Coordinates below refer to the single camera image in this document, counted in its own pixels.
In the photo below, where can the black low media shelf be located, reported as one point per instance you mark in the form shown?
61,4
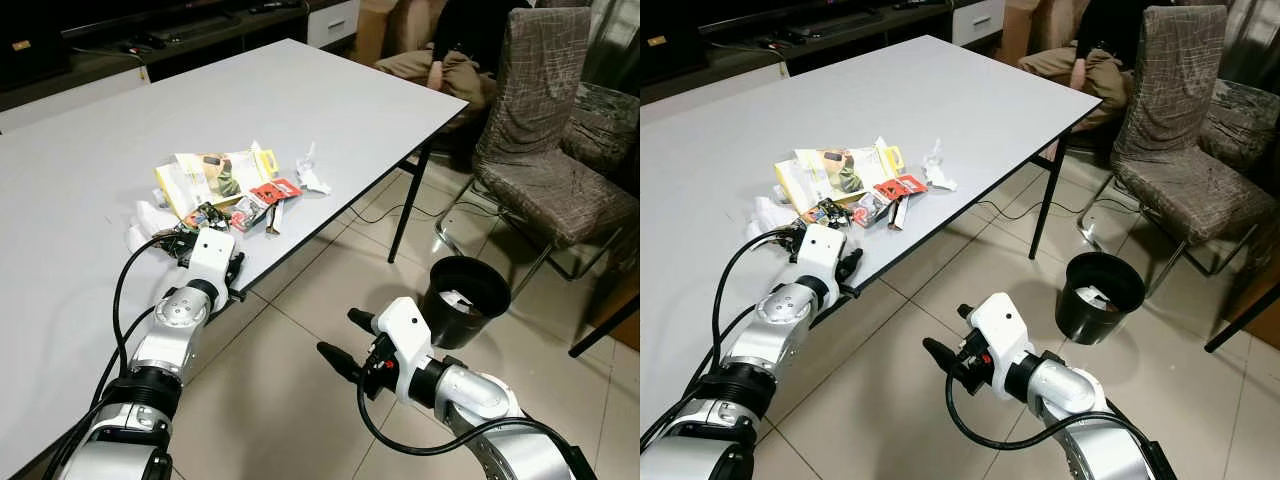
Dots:
720,60
100,60

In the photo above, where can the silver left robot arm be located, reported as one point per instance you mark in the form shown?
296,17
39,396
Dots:
770,335
165,345

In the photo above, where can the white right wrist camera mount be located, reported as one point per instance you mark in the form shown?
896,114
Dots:
405,330
1000,325

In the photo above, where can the seated person khaki trousers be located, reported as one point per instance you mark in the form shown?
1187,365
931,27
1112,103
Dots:
1100,70
455,70

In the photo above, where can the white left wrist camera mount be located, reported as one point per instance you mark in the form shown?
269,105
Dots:
212,255
822,250

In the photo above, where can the brown patterned covered chair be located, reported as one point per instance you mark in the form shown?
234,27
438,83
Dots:
1245,115
530,90
1170,90
605,120

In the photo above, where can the low brown cardboard box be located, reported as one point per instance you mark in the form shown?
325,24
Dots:
628,283
1265,280

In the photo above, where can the white desk black frame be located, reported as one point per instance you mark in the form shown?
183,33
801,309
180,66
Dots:
605,325
1245,318

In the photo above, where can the grey curtain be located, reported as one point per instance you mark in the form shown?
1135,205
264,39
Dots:
1255,40
615,40

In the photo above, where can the small white brown wrapper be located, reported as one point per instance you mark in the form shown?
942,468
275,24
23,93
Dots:
277,215
897,212

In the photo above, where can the brown armchair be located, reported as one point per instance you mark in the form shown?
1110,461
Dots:
375,20
1015,15

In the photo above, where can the white table black legs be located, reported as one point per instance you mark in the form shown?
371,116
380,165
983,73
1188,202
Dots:
250,110
900,100

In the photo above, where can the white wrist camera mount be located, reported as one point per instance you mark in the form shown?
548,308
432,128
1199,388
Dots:
405,330
1000,325
212,255
822,250

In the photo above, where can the white drawer cabinet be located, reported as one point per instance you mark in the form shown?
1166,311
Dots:
978,20
332,22

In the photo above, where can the black rubbish bin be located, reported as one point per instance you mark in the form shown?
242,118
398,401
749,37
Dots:
1095,330
465,335

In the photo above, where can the dark colourful wrapper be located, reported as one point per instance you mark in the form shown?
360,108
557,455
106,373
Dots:
205,216
825,212

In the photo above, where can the black box yellow label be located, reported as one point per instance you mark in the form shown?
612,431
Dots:
665,52
30,55

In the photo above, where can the white tissue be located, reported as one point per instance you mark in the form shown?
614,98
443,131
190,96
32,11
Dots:
768,215
148,220

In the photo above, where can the clear plastic snack packet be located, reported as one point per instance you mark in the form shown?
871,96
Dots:
248,212
870,208

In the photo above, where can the white crumpled paper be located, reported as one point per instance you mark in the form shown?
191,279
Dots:
938,175
312,178

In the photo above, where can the red snack packet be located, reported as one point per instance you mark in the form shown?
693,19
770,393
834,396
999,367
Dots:
275,190
900,186

